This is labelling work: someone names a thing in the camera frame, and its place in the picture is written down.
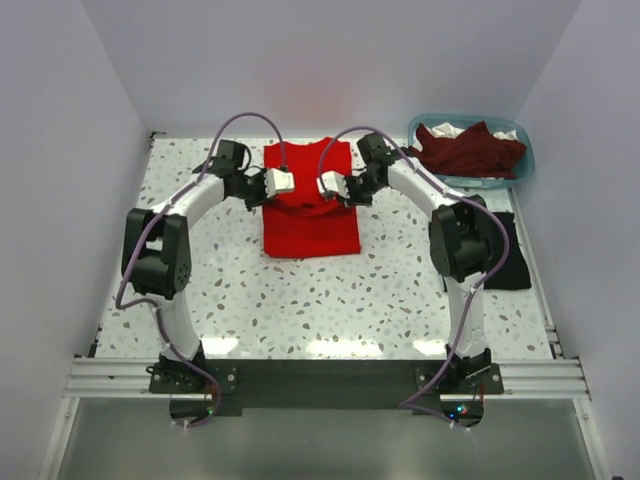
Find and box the red t shirt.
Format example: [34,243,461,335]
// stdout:
[262,137,361,259]

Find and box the folded black t shirt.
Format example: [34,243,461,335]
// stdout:
[429,204,532,291]

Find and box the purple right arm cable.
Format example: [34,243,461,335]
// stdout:
[317,124,512,432]

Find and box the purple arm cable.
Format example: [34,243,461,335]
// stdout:
[317,124,512,432]
[114,111,288,429]

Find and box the translucent blue plastic bin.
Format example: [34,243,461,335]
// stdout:
[407,113,535,190]

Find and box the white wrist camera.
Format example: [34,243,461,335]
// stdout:
[264,168,295,198]
[316,171,350,201]

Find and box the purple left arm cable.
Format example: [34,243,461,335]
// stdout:
[114,111,288,429]

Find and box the dark maroon t shirt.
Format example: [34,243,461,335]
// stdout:
[410,121,528,180]

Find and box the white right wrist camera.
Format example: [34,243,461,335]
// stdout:
[316,171,350,201]

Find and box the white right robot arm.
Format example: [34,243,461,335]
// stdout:
[338,128,509,394]

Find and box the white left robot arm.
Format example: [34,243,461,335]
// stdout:
[115,140,292,395]

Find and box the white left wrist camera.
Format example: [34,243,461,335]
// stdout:
[264,168,295,198]

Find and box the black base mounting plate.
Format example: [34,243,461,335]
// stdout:
[146,359,505,426]

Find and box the aluminium frame rail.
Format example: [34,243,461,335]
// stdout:
[64,358,590,401]

